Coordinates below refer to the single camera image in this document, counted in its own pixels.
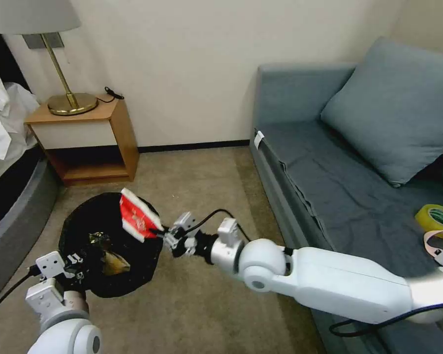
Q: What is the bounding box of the black round trash bin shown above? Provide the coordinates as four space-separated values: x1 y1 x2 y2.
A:
58 192 163 299

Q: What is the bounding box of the brass lamp with white shade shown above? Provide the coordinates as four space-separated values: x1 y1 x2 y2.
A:
0 0 99 117

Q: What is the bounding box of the grey bed base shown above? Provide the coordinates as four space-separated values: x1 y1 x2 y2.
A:
0 147 61 311

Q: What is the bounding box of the blue-grey cushion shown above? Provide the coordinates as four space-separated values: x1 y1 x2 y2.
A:
320 35 443 189

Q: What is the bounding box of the blue-grey sofa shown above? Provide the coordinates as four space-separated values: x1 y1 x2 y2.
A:
249 61 443 354

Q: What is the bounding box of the wooden nightstand with white drawer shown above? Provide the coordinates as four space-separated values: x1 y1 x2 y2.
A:
23 96 141 187

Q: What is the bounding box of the red and white wrapper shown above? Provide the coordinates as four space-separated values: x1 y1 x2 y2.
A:
118 187 163 243

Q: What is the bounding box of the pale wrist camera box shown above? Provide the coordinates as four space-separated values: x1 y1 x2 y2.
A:
35 251 67 284
172 211 197 232

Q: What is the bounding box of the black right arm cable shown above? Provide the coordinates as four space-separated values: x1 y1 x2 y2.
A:
328 301 443 338

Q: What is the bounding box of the crumpled yellow wrapper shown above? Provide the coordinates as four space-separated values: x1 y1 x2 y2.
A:
88 231 132 277

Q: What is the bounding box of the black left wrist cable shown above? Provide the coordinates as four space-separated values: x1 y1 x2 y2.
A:
0 265 42 322

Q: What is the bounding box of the dark headboard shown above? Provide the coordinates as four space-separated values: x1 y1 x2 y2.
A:
0 25 34 93

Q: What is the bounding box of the white bedding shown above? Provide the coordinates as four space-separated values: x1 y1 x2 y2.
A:
0 26 42 160

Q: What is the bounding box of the grey wall socket panel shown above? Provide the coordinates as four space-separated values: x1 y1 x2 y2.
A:
23 32 65 50

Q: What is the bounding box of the yellow tape roll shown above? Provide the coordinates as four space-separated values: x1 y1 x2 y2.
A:
414 203 443 239

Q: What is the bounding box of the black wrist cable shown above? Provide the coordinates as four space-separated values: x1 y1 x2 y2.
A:
184 209 253 242
0 265 42 322

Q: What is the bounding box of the thin black lamp cord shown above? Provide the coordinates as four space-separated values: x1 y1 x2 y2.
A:
95 86 126 104

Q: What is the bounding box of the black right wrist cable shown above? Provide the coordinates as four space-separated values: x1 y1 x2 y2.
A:
184 209 253 242

